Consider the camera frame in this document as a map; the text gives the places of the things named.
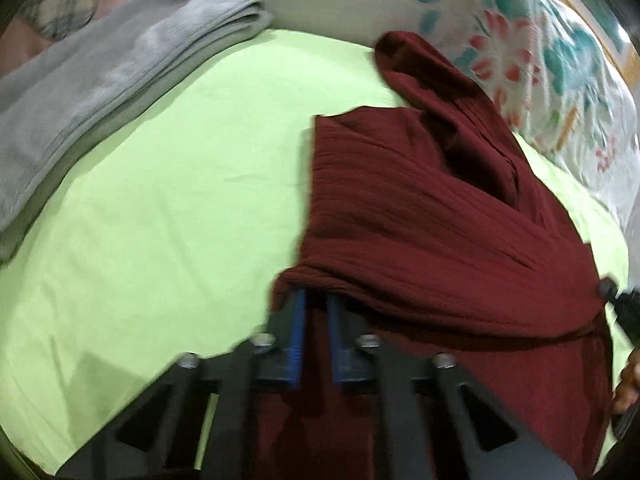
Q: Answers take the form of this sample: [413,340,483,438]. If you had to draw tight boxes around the light green bedsheet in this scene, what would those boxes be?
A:
[0,27,631,480]

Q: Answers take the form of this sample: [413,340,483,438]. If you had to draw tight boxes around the maroon ribbed knit garment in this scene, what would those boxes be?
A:
[257,31,618,480]

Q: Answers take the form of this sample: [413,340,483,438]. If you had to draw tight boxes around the grey folded towel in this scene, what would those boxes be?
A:
[0,0,273,263]

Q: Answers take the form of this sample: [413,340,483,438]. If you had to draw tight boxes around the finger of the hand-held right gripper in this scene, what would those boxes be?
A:
[597,277,640,347]

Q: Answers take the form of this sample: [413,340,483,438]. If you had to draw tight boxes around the person's right hand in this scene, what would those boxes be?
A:
[611,360,640,417]

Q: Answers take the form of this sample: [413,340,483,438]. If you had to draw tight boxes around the white floral quilt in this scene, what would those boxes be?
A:
[185,0,640,233]

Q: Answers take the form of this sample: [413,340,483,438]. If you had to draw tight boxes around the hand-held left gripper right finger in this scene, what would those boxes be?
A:
[325,292,576,480]

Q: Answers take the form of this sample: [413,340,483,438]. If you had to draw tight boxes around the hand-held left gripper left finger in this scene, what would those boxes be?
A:
[55,285,307,480]

